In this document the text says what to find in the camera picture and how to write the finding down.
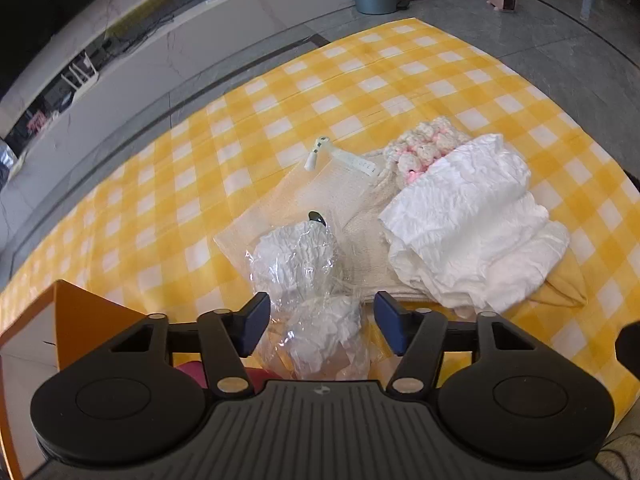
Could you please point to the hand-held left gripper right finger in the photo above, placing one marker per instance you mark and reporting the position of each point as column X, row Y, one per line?
column 392, row 325

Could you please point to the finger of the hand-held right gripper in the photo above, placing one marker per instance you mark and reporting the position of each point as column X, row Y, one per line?
column 629, row 344

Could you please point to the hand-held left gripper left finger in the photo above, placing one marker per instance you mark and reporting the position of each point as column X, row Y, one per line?
column 252, row 325

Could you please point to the clear bag of white cloth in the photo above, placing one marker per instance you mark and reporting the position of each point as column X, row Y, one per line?
column 295, row 260
column 325, row 327

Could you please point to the cream towel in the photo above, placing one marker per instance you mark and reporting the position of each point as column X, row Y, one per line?
column 365, row 255

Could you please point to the red plastic lid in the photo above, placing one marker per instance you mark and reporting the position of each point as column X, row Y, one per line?
column 190, row 372

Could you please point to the white cloth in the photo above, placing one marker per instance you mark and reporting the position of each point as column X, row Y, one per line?
column 465, row 220

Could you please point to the clear mesh zipper pouch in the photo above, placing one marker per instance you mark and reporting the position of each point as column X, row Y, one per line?
column 310, row 195

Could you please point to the orange cardboard box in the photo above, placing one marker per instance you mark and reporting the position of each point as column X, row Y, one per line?
column 75, row 320

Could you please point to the pink white crochet piece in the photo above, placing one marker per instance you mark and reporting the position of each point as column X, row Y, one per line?
column 425, row 145

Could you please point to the yellow checked mat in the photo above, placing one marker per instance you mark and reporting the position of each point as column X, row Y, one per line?
column 425, row 50

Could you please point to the white marble tv console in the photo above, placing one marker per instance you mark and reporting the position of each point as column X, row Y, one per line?
column 200, row 45

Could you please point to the pink photo card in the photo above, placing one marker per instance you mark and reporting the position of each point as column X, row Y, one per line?
column 37, row 122

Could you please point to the clear plastic bag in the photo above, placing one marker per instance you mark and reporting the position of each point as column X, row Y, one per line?
column 7, row 160

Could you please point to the white router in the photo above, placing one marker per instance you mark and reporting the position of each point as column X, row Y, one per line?
column 82, row 77

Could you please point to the black wall television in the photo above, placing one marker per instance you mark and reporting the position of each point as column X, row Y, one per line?
column 40, row 10

